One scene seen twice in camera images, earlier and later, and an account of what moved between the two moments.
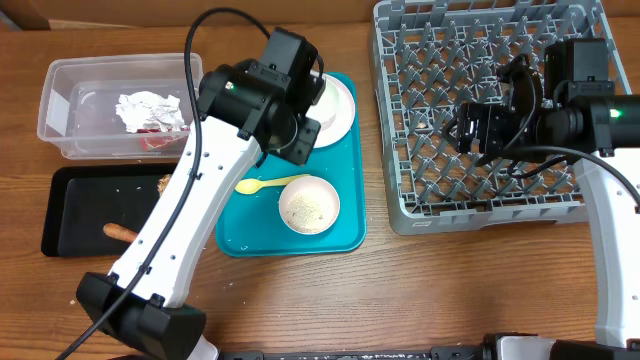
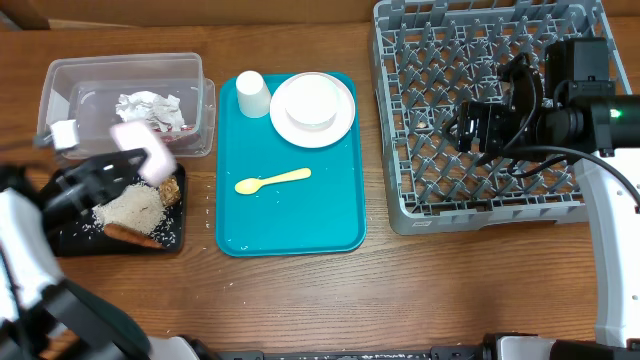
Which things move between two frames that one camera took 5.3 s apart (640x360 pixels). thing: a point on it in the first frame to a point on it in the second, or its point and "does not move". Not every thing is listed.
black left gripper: [301, 150] to [82, 173]
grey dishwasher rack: [430, 58] does not move
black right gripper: [489, 117] does not move
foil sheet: [149, 112] does not move
